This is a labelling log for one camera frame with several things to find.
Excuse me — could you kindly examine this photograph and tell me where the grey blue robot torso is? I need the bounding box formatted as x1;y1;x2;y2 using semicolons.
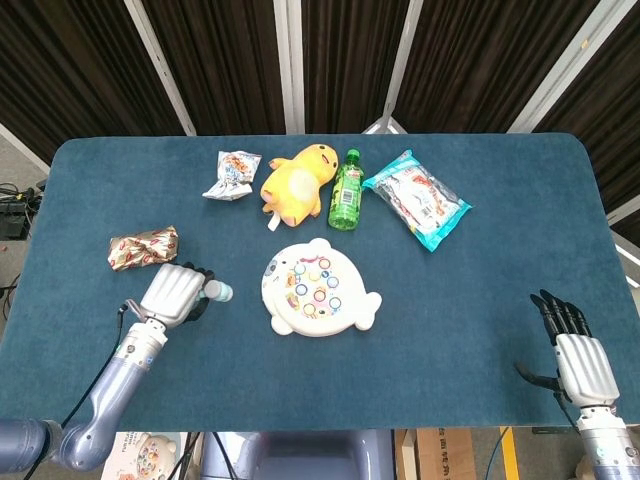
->
199;429;396;480

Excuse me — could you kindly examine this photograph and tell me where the dark brown curtain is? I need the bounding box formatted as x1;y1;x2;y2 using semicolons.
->
0;0;640;251

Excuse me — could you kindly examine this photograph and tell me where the green plastic bottle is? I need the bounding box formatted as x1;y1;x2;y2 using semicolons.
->
327;148;363;232

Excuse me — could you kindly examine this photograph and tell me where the mint green toy hammer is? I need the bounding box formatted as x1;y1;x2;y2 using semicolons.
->
199;279;234;304

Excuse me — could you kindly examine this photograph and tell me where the brown cardboard box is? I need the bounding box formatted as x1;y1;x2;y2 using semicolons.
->
394;427;476;480

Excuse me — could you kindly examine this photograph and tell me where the white whack-a-mole toy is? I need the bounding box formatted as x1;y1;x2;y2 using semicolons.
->
260;237;383;338

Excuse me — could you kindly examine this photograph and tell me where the yellow plush toy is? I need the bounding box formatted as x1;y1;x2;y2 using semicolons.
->
259;143;340;234

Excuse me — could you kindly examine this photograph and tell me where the white double frame post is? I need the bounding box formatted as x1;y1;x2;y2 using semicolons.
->
272;0;306;135

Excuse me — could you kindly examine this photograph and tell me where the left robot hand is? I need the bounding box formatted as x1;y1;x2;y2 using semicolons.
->
138;260;216;326

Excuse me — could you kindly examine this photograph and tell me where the teal clear snack package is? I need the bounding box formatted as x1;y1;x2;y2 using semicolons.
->
361;149;474;253

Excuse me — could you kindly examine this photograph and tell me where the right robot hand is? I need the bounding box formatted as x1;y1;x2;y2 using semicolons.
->
514;288;621;407

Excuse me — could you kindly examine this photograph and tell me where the gold red crumpled snack bag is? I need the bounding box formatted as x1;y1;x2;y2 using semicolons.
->
107;224;180;273

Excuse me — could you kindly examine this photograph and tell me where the silver crumpled snack bag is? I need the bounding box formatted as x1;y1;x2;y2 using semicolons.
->
201;150;263;202

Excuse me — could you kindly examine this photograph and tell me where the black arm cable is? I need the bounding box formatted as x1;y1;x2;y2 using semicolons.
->
22;302;129;480

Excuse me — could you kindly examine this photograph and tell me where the black electronic equipment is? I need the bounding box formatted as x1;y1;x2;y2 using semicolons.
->
0;182;47;241

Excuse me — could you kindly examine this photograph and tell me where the blue felt table cover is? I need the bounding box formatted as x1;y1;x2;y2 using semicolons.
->
0;132;640;434

